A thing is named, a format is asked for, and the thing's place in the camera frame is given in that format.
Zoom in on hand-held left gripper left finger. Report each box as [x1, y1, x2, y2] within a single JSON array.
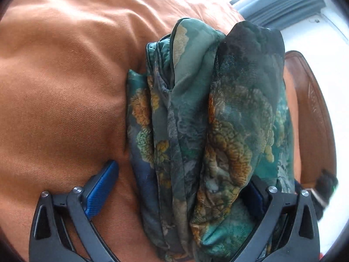
[[29, 160, 120, 262]]

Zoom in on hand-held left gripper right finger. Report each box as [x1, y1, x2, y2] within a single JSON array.
[[232, 181, 320, 262]]

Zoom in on green pine-print silk garment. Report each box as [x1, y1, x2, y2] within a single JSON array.
[[125, 18, 297, 262]]

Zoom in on carved wooden headboard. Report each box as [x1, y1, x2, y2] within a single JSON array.
[[283, 50, 337, 194]]

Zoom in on orange bedspread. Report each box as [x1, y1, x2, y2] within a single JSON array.
[[0, 0, 304, 262]]

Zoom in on grey curtain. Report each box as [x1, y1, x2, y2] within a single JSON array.
[[230, 0, 328, 28]]

